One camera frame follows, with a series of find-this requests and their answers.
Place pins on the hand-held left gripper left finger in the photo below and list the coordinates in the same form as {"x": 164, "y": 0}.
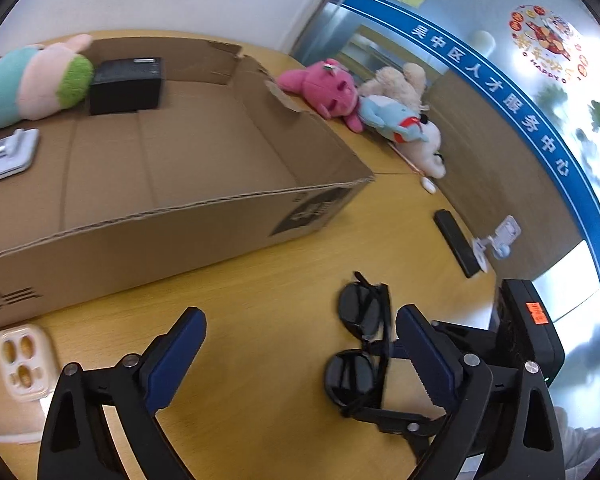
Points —
{"x": 177, "y": 360}

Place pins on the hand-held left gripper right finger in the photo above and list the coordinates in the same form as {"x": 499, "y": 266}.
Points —
{"x": 425, "y": 360}

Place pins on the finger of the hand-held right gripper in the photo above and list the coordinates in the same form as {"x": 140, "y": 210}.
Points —
{"x": 380, "y": 417}
{"x": 460, "y": 337}

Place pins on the black sunglasses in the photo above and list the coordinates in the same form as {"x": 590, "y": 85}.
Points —
{"x": 357, "y": 305}

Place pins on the brown cardboard box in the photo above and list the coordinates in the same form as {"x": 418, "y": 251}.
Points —
{"x": 180, "y": 160}

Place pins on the person's right forearm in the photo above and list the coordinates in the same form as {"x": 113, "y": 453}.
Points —
{"x": 577, "y": 442}

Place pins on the wooden desktop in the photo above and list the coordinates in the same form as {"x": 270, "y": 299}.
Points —
{"x": 260, "y": 310}

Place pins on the black oblong device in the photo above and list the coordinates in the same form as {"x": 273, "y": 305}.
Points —
{"x": 460, "y": 245}

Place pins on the white phone stand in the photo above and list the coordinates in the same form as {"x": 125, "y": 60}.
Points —
{"x": 507, "y": 230}

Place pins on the cream phone case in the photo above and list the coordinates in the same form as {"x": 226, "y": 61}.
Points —
{"x": 42, "y": 360}

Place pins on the white earbuds case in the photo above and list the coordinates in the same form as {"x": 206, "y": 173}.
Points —
{"x": 427, "y": 185}

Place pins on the brown cardboard panel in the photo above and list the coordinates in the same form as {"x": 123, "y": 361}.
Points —
{"x": 505, "y": 160}

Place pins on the white plush toy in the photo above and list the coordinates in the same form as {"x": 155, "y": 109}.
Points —
{"x": 430, "y": 150}

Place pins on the light blue plush toy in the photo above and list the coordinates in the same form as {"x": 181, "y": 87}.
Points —
{"x": 385, "y": 115}

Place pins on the blue banner on glass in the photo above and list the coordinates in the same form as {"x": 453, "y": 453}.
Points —
{"x": 480, "y": 75}

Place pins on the silver phone holder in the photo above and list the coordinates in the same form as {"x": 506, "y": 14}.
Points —
{"x": 10, "y": 157}

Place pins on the beige plush toy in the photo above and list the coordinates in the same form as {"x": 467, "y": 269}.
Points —
{"x": 395, "y": 82}

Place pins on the black box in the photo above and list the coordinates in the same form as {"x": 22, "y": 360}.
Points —
{"x": 125, "y": 90}

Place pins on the pink plush toy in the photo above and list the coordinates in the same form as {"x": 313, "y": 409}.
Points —
{"x": 320, "y": 85}

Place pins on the red round window sticker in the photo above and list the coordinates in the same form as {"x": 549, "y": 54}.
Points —
{"x": 545, "y": 40}

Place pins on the pink and teal plush pig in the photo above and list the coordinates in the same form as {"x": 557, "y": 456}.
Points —
{"x": 35, "y": 85}

